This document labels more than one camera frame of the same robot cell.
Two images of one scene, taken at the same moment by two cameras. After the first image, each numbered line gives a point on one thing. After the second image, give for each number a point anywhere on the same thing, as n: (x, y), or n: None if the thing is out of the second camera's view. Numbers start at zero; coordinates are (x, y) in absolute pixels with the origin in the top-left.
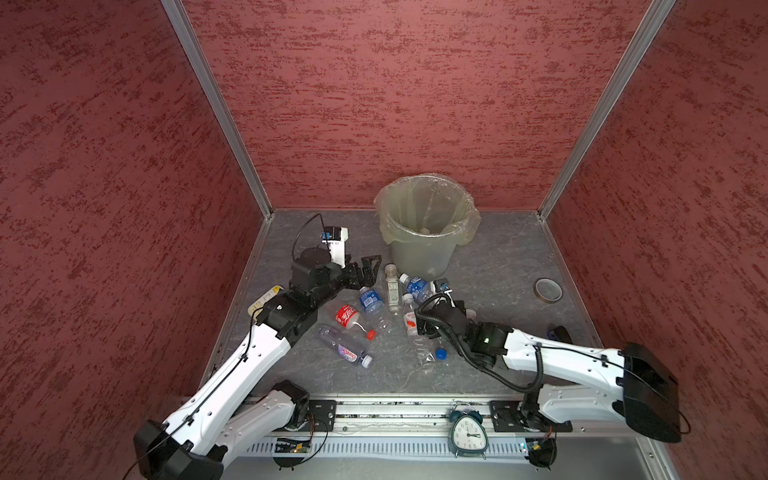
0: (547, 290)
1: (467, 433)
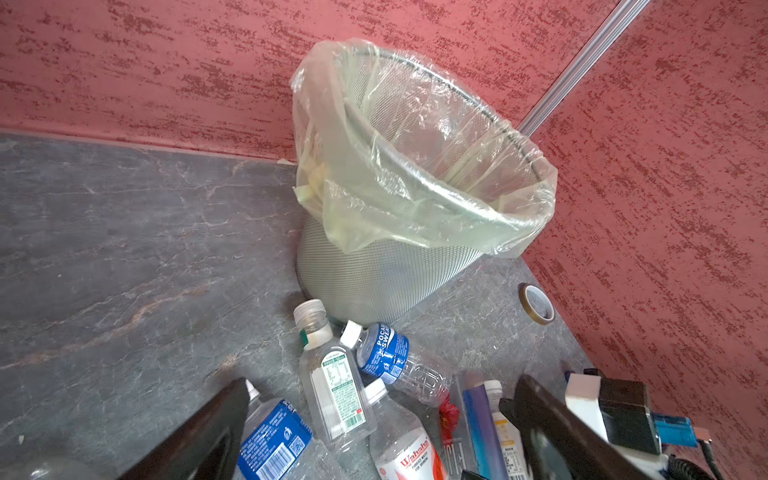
0: (528, 307)
1: None
